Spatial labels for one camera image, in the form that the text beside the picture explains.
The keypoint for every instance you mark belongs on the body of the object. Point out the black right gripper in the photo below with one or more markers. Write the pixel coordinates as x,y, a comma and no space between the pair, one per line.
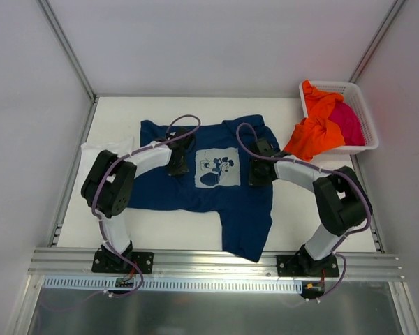
258,173

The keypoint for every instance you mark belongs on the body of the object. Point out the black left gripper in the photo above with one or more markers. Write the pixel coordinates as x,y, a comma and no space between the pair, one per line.
178,167

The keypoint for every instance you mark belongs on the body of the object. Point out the blue printed t shirt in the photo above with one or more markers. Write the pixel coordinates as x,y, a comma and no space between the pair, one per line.
217,180

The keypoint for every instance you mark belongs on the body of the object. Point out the orange t shirt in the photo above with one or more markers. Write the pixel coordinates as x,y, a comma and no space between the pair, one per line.
316,134

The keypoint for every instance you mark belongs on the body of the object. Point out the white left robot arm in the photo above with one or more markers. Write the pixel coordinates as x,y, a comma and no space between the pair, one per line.
108,186

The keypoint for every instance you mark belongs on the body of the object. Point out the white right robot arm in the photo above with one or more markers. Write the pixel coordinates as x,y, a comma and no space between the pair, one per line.
341,202

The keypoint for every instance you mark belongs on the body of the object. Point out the folded white t shirt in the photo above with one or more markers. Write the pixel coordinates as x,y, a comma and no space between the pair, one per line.
89,153

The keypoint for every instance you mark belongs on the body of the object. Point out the pink t shirt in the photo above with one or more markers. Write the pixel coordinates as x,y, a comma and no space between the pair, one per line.
349,124

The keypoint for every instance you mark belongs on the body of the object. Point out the white plastic basket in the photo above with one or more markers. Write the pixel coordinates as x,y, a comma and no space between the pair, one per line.
354,98

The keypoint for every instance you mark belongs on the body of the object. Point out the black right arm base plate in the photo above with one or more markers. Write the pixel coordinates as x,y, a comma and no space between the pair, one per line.
303,266

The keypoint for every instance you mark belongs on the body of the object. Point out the aluminium mounting rail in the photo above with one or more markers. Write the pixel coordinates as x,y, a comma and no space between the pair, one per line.
213,264

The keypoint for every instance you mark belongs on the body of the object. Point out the white slotted cable duct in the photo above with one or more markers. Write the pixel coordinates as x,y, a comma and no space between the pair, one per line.
172,284

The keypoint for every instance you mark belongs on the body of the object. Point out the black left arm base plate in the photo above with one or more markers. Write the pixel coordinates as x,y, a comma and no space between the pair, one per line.
141,262

